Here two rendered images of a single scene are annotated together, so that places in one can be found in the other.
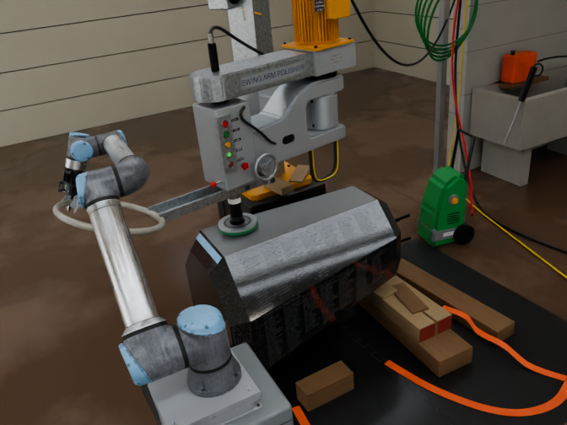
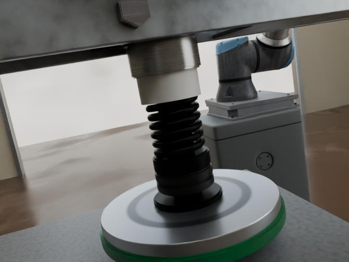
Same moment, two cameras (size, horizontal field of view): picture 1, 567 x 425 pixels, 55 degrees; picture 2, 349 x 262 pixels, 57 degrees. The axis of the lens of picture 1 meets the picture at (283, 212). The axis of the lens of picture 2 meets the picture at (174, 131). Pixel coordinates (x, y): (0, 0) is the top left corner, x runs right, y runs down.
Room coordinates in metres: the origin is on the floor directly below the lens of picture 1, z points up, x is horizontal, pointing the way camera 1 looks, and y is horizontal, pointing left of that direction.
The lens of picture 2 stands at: (2.98, 0.34, 1.07)
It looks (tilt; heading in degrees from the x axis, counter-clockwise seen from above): 9 degrees down; 193
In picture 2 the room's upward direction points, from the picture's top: 10 degrees counter-clockwise
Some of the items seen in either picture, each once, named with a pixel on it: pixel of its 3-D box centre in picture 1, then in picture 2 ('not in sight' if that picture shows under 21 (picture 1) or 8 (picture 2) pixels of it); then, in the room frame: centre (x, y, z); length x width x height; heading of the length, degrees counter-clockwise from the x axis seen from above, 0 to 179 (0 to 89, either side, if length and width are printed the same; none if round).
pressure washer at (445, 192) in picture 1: (445, 188); not in sight; (3.77, -1.27, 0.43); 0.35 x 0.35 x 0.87; 13
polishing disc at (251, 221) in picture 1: (237, 222); (189, 202); (2.61, 0.25, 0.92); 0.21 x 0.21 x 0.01
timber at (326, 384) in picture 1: (325, 385); not in sight; (2.21, -0.13, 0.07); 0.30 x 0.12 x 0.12; 116
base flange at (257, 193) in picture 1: (267, 178); not in sight; (3.55, 0.09, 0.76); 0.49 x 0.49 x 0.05; 28
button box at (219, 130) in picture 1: (225, 143); not in sight; (2.48, 0.24, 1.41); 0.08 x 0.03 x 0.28; 127
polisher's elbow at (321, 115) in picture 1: (321, 109); not in sight; (3.01, -0.27, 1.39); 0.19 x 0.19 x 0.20
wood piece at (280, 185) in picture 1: (278, 185); not in sight; (3.30, 0.02, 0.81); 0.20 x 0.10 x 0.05; 36
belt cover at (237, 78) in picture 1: (274, 72); not in sight; (2.82, -0.03, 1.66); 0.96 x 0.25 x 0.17; 127
